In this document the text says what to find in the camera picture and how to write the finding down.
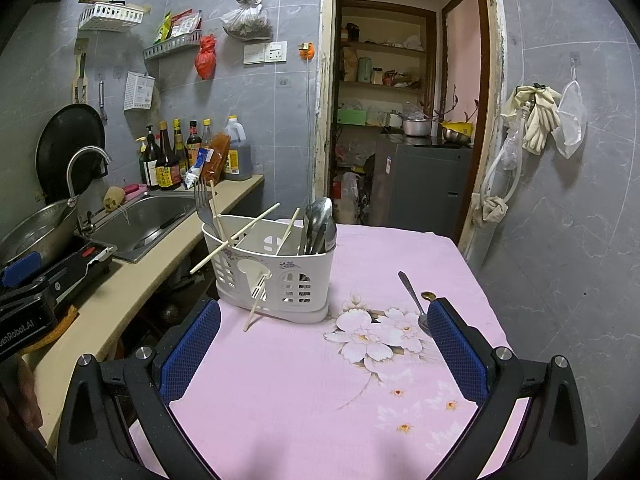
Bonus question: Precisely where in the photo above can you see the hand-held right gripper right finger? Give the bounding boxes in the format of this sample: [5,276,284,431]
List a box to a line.
[424,296,588,480]

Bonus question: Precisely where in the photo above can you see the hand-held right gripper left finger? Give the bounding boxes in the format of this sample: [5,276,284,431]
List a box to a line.
[56,298,223,480]

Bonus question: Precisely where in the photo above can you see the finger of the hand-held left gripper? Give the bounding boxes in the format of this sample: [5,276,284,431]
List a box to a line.
[0,251,42,288]
[30,262,86,308]

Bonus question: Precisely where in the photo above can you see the white plastic utensil holder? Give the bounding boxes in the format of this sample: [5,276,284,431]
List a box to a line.
[201,214,337,325]

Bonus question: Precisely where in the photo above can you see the steel fork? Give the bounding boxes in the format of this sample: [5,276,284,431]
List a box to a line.
[192,177,221,233]

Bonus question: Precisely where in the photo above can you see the person's left hand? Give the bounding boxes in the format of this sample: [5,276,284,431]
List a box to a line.
[14,305,79,433]

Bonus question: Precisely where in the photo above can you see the metal basin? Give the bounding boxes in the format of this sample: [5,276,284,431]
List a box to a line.
[0,199,80,267]

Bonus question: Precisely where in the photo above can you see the tan loofah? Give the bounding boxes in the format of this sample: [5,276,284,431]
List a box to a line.
[102,186,126,215]

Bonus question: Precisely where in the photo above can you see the pink floral tablecloth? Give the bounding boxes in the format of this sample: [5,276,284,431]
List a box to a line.
[127,222,531,480]

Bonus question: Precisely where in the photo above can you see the steel faucet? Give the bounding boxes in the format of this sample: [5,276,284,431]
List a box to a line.
[66,146,113,201]

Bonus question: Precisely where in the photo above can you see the black wok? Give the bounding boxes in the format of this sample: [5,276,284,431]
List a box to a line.
[35,104,107,202]

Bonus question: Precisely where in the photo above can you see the beige rag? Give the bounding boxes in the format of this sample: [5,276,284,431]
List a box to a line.
[472,194,511,225]

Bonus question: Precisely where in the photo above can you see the dark pump bottle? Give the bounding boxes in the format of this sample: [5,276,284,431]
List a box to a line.
[137,136,161,190]

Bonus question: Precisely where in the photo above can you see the large soy sauce bottle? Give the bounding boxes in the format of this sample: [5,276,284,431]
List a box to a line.
[155,121,182,191]

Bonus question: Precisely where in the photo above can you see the grey refrigerator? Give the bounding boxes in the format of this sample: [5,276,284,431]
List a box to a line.
[372,132,473,235]

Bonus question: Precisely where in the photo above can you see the white and blue packet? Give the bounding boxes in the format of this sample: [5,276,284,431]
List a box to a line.
[185,149,211,190]

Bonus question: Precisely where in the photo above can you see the yellow-capped sauce bottle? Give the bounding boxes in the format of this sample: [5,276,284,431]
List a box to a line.
[171,119,190,176]

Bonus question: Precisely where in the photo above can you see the white sack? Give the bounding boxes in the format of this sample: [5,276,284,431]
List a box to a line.
[340,172,362,224]

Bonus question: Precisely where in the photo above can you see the orange seasoning packet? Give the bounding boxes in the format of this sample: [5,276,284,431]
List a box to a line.
[202,132,232,186]

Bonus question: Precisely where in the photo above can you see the dark red-capped sauce bottle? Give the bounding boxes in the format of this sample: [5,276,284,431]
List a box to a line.
[186,120,203,161]

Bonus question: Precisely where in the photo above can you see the clear plastic bottle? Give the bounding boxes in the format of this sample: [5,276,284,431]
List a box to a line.
[501,122,525,172]

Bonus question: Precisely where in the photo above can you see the steel cooking pot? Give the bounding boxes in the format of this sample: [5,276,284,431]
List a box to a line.
[400,115,432,137]

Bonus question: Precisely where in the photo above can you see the cream rubber gloves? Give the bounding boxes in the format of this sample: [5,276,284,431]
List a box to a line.
[501,85,563,156]

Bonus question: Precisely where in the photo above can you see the bare plant branches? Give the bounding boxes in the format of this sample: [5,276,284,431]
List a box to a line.
[440,85,481,126]

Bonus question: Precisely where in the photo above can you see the clear hanging plastic bag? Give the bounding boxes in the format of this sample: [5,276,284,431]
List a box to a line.
[551,80,588,160]

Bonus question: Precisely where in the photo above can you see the red plastic bag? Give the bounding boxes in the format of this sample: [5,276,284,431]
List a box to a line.
[194,34,218,81]

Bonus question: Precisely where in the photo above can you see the yellow-green packet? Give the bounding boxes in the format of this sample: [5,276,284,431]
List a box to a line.
[152,12,173,43]

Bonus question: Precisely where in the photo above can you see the red and white packets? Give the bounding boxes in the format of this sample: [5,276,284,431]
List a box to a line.
[170,9,203,38]

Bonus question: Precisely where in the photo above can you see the clear bag of dried goods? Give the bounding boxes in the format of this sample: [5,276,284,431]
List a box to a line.
[220,0,274,42]

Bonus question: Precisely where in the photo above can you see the wooden shelf unit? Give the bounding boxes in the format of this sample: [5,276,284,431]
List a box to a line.
[335,0,441,226]

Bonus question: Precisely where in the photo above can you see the grey wall shelf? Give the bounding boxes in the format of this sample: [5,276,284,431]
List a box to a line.
[143,35,201,61]

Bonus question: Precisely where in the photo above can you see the white wall rack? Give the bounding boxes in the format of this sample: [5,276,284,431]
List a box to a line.
[77,2,146,31]

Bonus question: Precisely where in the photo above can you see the white power cable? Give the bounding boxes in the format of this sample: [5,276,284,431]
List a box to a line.
[305,59,321,171]

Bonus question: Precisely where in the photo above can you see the white door frame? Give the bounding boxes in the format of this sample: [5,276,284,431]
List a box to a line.
[314,0,508,261]

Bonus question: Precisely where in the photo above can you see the wooden-handled kitchen tool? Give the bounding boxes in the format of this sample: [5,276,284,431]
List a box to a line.
[78,0,152,12]

